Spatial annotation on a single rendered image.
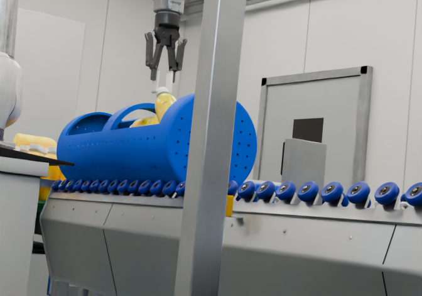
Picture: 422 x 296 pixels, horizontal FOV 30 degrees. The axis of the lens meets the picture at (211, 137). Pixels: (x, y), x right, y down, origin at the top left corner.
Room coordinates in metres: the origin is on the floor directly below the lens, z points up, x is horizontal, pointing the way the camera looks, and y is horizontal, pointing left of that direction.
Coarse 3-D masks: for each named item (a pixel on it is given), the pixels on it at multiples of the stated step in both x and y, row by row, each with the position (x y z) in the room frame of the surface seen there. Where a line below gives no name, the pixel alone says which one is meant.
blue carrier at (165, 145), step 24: (192, 96) 2.07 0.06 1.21; (72, 120) 2.80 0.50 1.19; (96, 120) 2.85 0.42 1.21; (120, 120) 2.40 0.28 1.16; (168, 120) 2.05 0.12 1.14; (240, 120) 2.14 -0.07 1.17; (72, 144) 2.65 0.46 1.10; (96, 144) 2.46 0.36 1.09; (120, 144) 2.30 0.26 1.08; (144, 144) 2.15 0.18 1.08; (168, 144) 2.04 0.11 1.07; (240, 144) 2.14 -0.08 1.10; (72, 168) 2.69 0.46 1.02; (96, 168) 2.50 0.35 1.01; (120, 168) 2.34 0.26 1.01; (144, 168) 2.19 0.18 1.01; (168, 168) 2.07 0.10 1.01; (240, 168) 2.15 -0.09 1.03
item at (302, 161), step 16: (288, 144) 1.72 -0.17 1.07; (304, 144) 1.73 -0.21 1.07; (320, 144) 1.75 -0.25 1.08; (288, 160) 1.71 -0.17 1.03; (304, 160) 1.73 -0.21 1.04; (320, 160) 1.75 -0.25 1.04; (288, 176) 1.71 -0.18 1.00; (304, 176) 1.73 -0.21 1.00; (320, 176) 1.76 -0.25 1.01; (320, 192) 1.76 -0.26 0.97
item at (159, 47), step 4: (164, 36) 2.26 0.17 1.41; (164, 40) 2.26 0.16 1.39; (156, 44) 2.28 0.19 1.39; (160, 44) 2.26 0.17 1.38; (164, 44) 2.26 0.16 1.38; (156, 48) 2.27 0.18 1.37; (160, 48) 2.26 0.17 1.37; (156, 52) 2.27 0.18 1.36; (160, 52) 2.26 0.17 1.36; (156, 56) 2.26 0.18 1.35; (160, 56) 2.27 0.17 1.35; (156, 60) 2.26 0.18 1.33; (156, 64) 2.26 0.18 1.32; (156, 68) 2.26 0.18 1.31
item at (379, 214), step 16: (64, 192) 2.77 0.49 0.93; (80, 192) 2.65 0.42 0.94; (96, 192) 2.52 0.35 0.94; (112, 192) 2.41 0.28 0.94; (128, 192) 2.33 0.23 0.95; (160, 192) 2.14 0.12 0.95; (240, 208) 1.74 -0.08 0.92; (256, 208) 1.69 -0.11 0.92; (272, 208) 1.64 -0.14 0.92; (288, 208) 1.59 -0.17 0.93; (304, 208) 1.55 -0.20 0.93; (320, 208) 1.51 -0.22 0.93; (336, 208) 1.47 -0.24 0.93; (352, 208) 1.43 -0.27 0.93; (368, 208) 1.40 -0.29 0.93; (384, 208) 1.36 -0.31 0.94; (416, 208) 1.30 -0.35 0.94; (400, 224) 1.31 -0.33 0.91; (416, 224) 1.27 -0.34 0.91
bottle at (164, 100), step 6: (156, 96) 2.27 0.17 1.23; (162, 96) 2.23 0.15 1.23; (168, 96) 2.23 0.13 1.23; (156, 102) 2.23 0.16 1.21; (162, 102) 2.22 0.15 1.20; (168, 102) 2.21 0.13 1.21; (156, 108) 2.23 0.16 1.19; (162, 108) 2.21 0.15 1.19; (156, 114) 2.23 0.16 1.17; (162, 114) 2.20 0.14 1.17
